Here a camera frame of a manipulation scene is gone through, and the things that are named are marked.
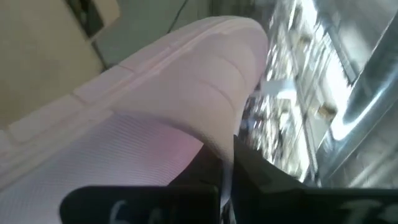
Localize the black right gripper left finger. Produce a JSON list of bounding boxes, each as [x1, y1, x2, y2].
[[58, 145, 223, 224]]

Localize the black cable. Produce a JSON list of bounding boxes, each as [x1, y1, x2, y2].
[[167, 0, 189, 34]]

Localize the pink foam slide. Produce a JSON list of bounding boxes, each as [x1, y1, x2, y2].
[[0, 15, 270, 224]]

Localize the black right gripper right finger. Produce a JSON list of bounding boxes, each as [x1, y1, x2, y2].
[[233, 135, 398, 224]]

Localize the silver ceiling duct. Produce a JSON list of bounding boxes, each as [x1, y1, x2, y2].
[[317, 0, 398, 187]]

